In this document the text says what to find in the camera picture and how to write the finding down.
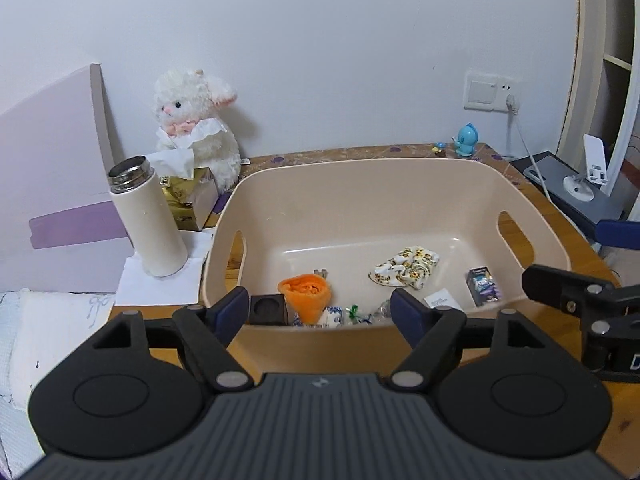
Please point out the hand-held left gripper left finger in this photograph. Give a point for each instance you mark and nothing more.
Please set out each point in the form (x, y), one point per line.
(227, 310)

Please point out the pink purple headboard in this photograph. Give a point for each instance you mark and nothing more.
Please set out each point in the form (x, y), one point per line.
(55, 170)

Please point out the small mushroom figurine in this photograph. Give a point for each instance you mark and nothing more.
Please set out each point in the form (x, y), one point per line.
(440, 150)

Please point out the grey laptop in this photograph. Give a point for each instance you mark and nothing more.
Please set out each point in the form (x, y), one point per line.
(550, 167)

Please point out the white wall switch socket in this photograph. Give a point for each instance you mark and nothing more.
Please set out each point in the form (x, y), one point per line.
(482, 91)

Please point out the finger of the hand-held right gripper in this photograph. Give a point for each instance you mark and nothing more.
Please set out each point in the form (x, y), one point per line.
(550, 285)
(620, 234)

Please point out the gold tissue box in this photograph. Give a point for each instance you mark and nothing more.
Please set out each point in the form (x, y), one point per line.
(187, 200)

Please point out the light checked bed sheet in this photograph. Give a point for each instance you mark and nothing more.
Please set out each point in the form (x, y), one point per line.
(12, 425)

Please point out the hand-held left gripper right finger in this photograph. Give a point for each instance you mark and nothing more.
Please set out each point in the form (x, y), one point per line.
(407, 312)

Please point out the small black box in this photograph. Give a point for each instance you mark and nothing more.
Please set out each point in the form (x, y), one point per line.
(267, 310)

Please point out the white shelf unit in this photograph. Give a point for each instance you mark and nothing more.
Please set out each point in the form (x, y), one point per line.
(615, 35)

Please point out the blue white tissue pack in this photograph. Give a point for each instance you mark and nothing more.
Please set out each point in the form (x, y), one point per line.
(332, 317)

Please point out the white phone stand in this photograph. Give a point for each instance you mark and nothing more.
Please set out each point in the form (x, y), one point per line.
(595, 157)

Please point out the beige plastic storage bin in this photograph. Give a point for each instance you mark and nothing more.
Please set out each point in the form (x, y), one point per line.
(350, 210)

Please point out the small dark printed carton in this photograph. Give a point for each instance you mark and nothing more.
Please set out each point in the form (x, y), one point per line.
(482, 285)

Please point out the white paper napkin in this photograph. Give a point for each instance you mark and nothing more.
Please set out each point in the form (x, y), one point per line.
(160, 290)

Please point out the white plush sheep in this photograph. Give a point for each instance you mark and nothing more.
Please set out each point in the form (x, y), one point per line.
(200, 100)

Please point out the white thermos bottle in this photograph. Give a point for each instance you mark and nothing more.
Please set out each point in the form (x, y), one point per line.
(150, 225)

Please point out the small white carton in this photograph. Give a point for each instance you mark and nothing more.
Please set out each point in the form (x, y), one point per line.
(442, 301)

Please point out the clear bag with green contents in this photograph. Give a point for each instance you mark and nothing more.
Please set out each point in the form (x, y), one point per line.
(367, 316)

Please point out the floral cloth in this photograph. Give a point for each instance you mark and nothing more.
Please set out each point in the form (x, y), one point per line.
(405, 267)

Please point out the blue figurine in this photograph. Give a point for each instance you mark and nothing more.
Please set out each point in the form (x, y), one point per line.
(467, 139)

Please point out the orange plush pouch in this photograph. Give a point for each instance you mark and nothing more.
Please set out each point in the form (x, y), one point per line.
(307, 295)

